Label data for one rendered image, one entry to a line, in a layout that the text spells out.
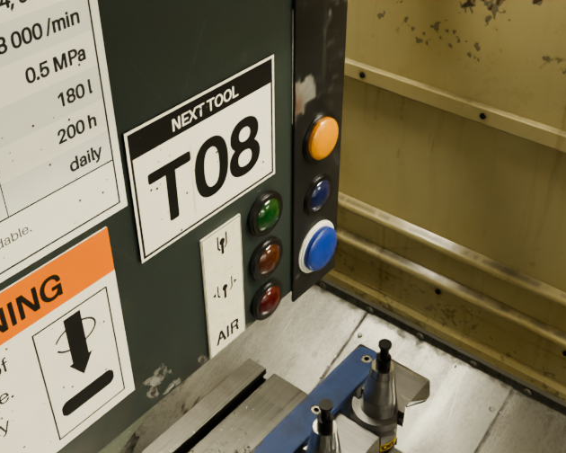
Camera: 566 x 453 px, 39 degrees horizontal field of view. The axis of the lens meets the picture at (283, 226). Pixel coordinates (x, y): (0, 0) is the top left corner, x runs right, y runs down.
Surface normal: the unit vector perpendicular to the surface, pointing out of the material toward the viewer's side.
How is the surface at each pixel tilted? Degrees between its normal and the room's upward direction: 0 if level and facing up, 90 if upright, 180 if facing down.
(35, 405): 90
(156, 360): 90
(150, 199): 90
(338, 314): 24
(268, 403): 0
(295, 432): 0
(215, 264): 90
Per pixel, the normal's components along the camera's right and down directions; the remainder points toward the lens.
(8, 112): 0.78, 0.38
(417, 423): -0.26, -0.53
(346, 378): 0.00, -0.79
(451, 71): -0.63, 0.47
